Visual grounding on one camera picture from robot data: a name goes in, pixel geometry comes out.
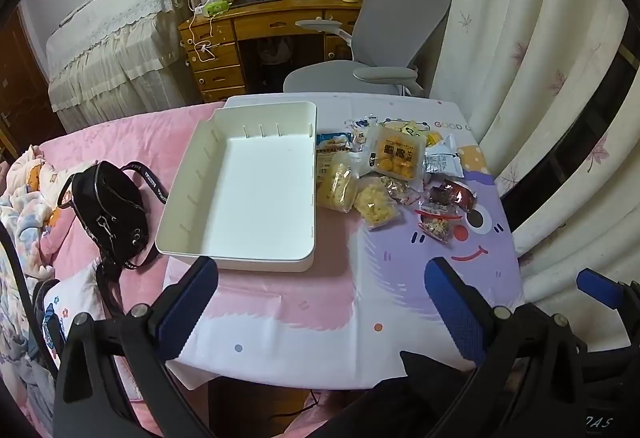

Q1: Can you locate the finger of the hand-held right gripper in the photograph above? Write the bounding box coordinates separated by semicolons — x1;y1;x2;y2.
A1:
576;268;640;319

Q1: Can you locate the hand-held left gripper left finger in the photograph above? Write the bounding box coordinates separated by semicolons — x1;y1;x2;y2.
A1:
52;255;221;438

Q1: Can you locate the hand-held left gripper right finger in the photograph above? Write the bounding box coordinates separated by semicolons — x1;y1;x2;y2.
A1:
424;255;588;438

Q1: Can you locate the clear mixed nut packet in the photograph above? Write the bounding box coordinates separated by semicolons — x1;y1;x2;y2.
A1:
416;215;455;245

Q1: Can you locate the dark packet with red ends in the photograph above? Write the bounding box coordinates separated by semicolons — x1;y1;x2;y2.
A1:
417;198;463;221

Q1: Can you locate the dark red snack packet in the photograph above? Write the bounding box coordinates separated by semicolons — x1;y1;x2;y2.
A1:
427;179;477;214

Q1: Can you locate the clear yellow puff packet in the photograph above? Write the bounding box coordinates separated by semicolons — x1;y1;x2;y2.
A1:
316;152;359;214
353;175;404;230

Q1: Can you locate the white plastic storage box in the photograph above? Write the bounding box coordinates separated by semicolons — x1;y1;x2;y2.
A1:
155;101;319;273

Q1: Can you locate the silver white snack packet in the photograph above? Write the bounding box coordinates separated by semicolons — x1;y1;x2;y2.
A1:
424;134;467;179

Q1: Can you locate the yellow pastry ball packet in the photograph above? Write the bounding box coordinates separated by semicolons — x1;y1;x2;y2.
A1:
366;124;429;182

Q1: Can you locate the blue white snack packet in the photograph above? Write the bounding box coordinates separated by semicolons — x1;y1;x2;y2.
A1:
316;131;358;159

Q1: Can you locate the cartoon printed tablecloth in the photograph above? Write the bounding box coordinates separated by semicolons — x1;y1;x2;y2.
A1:
162;92;526;391

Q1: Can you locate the white printed pillow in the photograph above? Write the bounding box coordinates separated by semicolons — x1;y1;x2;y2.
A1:
42;263;116;364

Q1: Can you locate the person's dark clothing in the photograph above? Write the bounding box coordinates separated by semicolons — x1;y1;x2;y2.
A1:
320;350;483;438

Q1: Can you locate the black handbag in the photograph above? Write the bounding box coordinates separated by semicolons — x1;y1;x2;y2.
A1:
56;161;171;314

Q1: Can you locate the pale yellow snack packet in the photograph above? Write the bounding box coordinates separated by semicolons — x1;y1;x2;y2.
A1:
381;118;426;134

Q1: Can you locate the white blue bun packet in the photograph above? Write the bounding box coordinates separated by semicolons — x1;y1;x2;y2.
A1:
345;115;378;139

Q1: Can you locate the bed with lace cover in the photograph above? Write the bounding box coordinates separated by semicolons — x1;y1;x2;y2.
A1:
45;0;201;134

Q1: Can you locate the brown wooden door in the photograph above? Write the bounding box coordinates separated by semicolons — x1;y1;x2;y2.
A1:
0;8;68;159

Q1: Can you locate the cream floral curtain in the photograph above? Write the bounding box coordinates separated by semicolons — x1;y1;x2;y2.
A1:
385;0;631;304

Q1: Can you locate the grey office chair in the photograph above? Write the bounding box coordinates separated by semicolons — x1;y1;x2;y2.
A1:
283;0;453;98

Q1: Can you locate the green tissue pack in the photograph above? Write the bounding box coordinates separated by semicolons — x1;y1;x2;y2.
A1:
197;0;233;18

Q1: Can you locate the wooden desk with drawers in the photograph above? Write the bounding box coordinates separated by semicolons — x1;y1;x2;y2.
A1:
177;0;366;103

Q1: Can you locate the white charging cable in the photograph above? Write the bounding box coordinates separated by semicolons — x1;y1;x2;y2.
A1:
187;0;221;64

